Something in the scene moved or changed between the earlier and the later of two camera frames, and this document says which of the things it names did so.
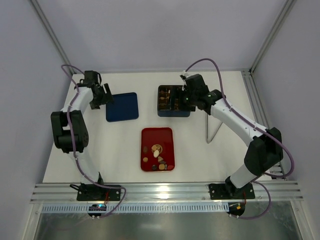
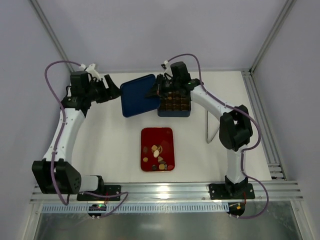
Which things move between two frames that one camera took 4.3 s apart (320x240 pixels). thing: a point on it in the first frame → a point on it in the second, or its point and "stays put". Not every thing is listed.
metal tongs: (208, 141) stays put
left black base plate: (97, 192) stays put
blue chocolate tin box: (168, 101) stays put
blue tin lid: (125, 107) → (134, 93)
